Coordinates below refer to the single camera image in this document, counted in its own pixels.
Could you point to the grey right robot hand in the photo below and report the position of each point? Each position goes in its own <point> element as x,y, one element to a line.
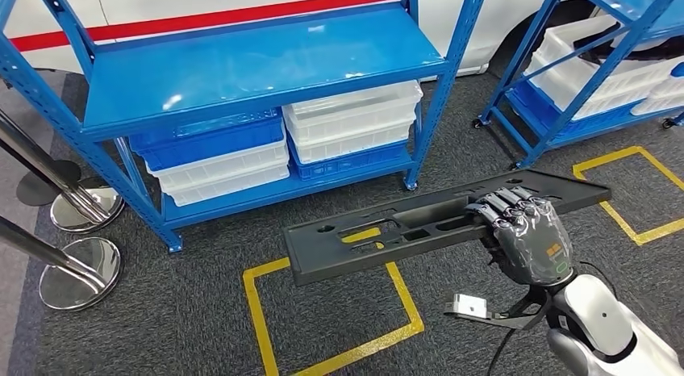
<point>534,245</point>

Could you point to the black licence plate frame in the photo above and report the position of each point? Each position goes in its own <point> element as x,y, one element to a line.
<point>320,261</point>

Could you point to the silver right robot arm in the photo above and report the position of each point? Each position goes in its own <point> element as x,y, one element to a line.
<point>604,320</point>

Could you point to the blue metal shelf rack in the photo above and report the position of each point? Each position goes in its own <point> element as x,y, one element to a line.
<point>240,69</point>
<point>582,95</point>

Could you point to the yellow floor tape square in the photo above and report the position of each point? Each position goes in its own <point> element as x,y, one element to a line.
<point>407,297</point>
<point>613,216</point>

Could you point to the blue plastic bin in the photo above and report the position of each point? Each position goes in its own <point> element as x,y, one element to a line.
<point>540,114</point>
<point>213,129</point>
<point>352,165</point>
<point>213,149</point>

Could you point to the large white plastic bin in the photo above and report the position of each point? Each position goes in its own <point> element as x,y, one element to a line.
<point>625,87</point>

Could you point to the small white plastic bin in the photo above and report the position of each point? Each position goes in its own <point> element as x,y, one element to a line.
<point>662,95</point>

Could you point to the white car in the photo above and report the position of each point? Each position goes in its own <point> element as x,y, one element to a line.
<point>502,26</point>

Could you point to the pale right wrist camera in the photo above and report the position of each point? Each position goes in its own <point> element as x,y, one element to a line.
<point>470,305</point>

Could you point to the chrome stanchion post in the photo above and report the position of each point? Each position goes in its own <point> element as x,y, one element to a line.
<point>69,213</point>
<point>64,288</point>

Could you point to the dark base stanchion post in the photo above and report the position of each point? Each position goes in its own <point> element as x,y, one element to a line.
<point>37,189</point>

